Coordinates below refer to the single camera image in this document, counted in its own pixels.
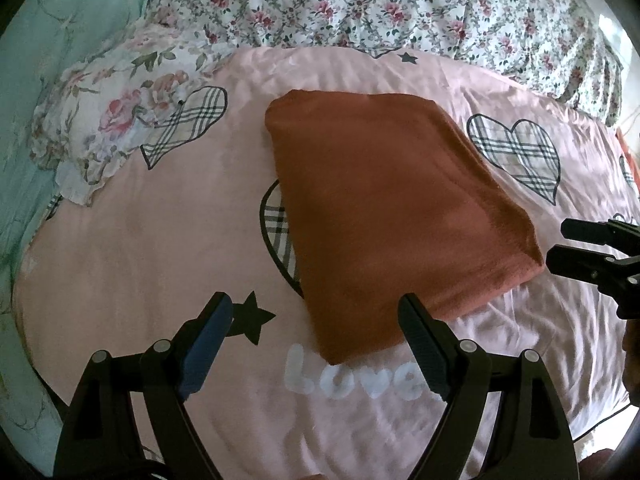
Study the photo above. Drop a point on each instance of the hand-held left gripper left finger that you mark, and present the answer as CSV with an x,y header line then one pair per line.
x,y
205,355

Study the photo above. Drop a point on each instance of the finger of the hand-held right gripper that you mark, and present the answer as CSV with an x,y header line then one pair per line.
x,y
590,265
595,231

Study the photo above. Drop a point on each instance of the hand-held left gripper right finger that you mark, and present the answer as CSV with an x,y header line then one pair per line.
x,y
425,350

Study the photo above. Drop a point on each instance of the rust brown garment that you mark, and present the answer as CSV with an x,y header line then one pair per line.
x,y
390,200

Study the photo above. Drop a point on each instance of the orange cloth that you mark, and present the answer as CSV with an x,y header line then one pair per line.
x,y
631,160

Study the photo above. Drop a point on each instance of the pink heart print blanket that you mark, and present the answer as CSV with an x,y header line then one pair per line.
x,y
150,270

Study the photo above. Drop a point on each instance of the large floral ruffled pillow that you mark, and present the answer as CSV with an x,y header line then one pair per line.
x,y
120,110

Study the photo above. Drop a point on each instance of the small floral print quilt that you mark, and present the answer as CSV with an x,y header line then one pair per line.
x,y
400,5

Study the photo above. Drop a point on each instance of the teal floral bed sheet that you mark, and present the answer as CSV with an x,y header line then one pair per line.
x,y
50,25

